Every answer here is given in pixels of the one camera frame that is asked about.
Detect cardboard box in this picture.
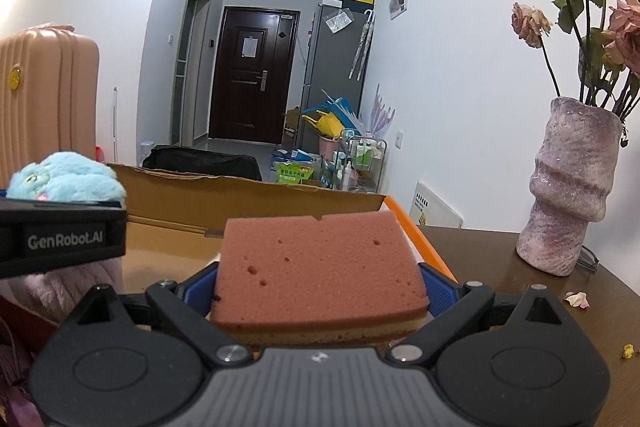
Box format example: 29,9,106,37
0,163,458,353

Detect pink ribbed suitcase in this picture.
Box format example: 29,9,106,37
0,23,101,195

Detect clear plastic bag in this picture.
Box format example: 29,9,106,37
325,9,353,32

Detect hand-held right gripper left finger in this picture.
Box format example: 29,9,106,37
75,264,253,365

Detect black floor bag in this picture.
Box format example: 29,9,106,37
142,145,263,182

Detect purple butterfly wall decor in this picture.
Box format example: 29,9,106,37
370,82,396,138

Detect pink sponge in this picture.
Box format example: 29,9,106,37
210,211,431,348

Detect purple satin cloth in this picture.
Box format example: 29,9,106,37
0,307,46,427

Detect dark brown entrance door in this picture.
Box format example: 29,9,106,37
208,6,301,146

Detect white trolley cart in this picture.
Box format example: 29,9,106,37
320,134,388,194

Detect green packet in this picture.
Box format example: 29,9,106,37
276,161,315,184

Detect bunch of dried roses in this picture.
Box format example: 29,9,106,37
477,0,640,122

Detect grey interior door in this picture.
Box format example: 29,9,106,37
170,0,211,146

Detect pink textured vase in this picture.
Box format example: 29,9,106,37
516,97,623,278

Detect white mop pole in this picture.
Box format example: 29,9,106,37
112,87,121,162

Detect light blue plush toy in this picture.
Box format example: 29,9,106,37
6,152,127,210

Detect black eyeglasses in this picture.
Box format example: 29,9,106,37
575,244,600,273

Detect white flat panel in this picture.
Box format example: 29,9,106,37
410,179,463,228

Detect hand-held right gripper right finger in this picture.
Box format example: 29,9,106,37
389,263,566,365

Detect grey refrigerator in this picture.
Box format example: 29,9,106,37
299,2,373,158

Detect folded white umbrella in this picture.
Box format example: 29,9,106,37
348,9,376,82

